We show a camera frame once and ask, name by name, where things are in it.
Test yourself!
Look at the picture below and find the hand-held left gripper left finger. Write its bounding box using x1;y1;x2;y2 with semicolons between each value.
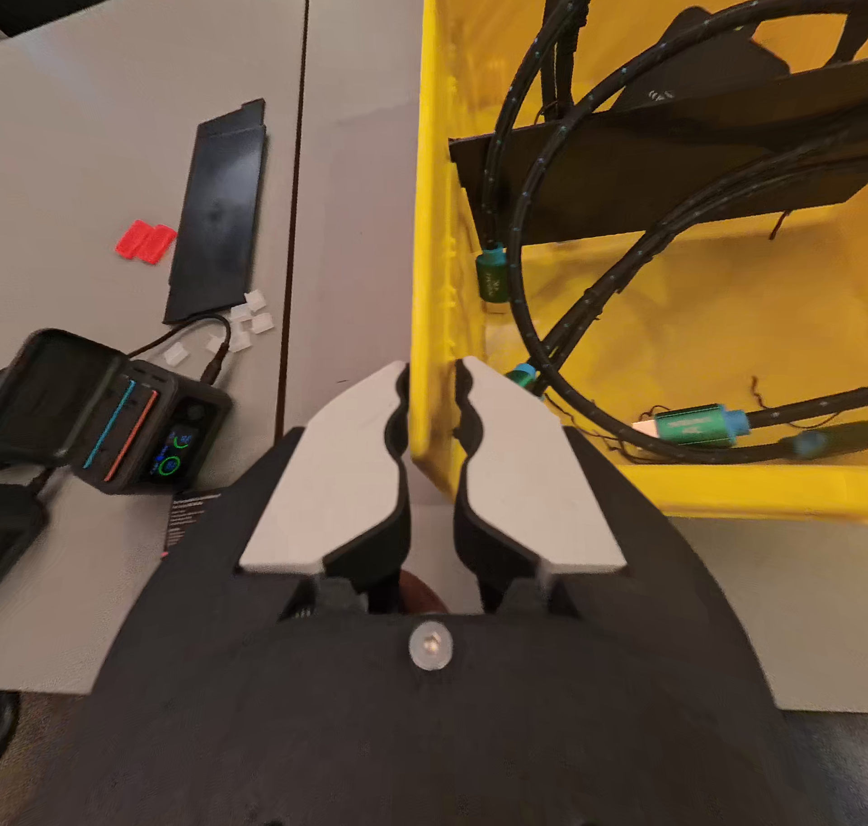
239;361;413;577

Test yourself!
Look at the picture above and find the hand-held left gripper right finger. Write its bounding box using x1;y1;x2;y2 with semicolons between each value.
451;355;629;582

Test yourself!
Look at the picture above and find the black braided hdmi cable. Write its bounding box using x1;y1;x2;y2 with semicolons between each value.
508;0;868;465

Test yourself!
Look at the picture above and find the yellow plastic bin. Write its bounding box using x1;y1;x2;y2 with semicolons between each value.
407;0;868;523

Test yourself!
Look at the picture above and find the black cable with green plug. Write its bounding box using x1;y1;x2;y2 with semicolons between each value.
472;0;633;308
740;390;868;465

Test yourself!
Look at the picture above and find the cluster of small white clips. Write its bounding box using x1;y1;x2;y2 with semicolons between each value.
169;288;276;367

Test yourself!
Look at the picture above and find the thin dark twist tie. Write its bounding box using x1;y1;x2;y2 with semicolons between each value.
738;372;778;411

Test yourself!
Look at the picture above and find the open black zip case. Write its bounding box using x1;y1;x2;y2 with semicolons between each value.
0;328;236;496

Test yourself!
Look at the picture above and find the black flat divider panel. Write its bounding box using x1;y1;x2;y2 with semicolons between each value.
163;96;269;327

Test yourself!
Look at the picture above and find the small red plastic piece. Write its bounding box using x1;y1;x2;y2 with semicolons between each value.
114;219;179;266

